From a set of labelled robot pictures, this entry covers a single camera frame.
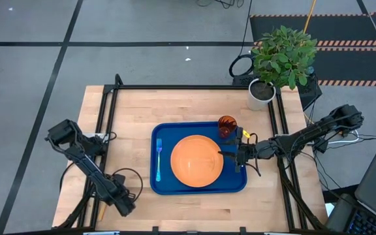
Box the green leafy plant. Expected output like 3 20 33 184
251 25 319 91

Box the orange round plate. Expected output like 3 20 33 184
170 134 225 189

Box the yellow pole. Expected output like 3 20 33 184
303 0 318 34

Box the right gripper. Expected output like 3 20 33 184
217 126 260 173

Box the black coiled cable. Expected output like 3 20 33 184
228 53 256 78

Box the black hazard-striped floor mat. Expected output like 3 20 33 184
249 12 376 88

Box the white plant pot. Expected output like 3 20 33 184
245 77 277 112

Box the black hanging cable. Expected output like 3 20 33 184
238 0 254 57

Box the fork with blue handle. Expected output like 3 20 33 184
155 138 163 183

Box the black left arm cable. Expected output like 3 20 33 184
111 168 144 204

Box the orange faceted plastic cup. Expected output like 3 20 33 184
217 114 238 140

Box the black aluminium table frame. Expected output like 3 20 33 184
52 73 331 235

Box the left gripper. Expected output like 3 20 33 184
107 183 137 218

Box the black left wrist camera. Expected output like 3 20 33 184
112 173 127 185

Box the blue plastic tray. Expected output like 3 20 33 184
149 121 248 196

